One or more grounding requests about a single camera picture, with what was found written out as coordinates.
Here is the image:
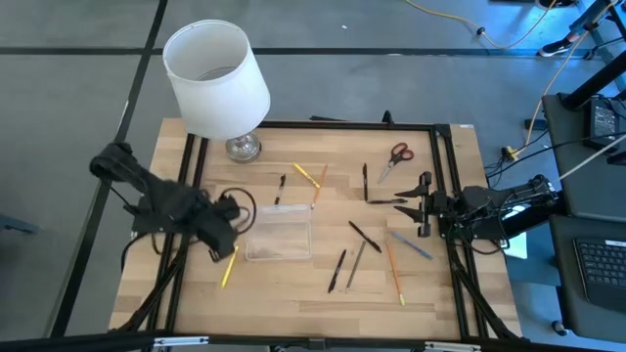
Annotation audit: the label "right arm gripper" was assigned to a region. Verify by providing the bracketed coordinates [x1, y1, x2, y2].
[393, 170, 464, 240]

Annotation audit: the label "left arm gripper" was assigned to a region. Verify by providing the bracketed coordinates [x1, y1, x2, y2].
[195, 195, 242, 264]

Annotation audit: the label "plain yellow highlighter pen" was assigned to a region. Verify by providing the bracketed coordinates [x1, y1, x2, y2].
[219, 244, 241, 290]

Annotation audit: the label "red handled scissors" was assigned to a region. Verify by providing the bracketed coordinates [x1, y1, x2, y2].
[376, 141, 416, 186]

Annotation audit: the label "blue ballpoint pen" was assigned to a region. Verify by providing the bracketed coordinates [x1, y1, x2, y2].
[389, 230, 435, 262]

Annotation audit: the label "clear plastic supply box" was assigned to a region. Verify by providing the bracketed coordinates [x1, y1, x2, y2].
[244, 203, 314, 262]

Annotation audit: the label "orange pencil yellow eraser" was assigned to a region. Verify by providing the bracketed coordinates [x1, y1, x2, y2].
[384, 239, 407, 307]

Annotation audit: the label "dark grey striped pencil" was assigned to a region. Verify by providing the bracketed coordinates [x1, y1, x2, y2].
[344, 240, 368, 294]

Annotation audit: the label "orange pencil red eraser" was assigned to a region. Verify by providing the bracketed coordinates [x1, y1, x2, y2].
[310, 163, 330, 211]

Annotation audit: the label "yellow highlighter with black print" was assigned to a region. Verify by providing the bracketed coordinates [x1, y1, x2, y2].
[291, 161, 322, 190]

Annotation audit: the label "black marker pen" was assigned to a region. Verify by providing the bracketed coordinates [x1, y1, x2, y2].
[327, 248, 348, 295]

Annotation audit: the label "white shade table lamp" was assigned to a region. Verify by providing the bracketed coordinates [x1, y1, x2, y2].
[161, 19, 272, 164]

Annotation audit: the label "dark grey side table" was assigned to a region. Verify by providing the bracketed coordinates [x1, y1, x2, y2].
[540, 92, 626, 343]

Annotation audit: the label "black keyboard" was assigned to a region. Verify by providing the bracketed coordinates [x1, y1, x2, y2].
[570, 236, 626, 314]

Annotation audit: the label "blue grey floor object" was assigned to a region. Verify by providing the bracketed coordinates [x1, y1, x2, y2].
[0, 212, 40, 236]

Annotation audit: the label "black power adapter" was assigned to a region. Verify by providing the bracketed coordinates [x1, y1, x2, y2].
[583, 96, 621, 153]

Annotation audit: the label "person's foot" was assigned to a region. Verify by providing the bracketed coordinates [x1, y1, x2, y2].
[537, 29, 588, 59]

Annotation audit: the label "black pole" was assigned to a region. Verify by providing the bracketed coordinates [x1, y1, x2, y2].
[559, 62, 626, 111]

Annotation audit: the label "grey metal stand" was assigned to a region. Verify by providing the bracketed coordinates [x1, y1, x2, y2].
[568, 0, 626, 94]

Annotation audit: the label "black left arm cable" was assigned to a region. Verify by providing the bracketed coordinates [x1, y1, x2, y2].
[217, 187, 258, 237]

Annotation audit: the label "black aluminium table frame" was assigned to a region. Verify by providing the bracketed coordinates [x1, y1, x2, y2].
[110, 110, 523, 352]

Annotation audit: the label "yellow extension cable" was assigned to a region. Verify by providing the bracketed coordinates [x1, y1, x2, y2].
[404, 0, 618, 162]

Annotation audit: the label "silver metal bracket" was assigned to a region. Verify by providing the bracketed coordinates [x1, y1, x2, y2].
[153, 335, 210, 349]
[423, 340, 483, 352]

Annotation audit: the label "white cable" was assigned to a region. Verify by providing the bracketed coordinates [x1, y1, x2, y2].
[559, 145, 626, 182]

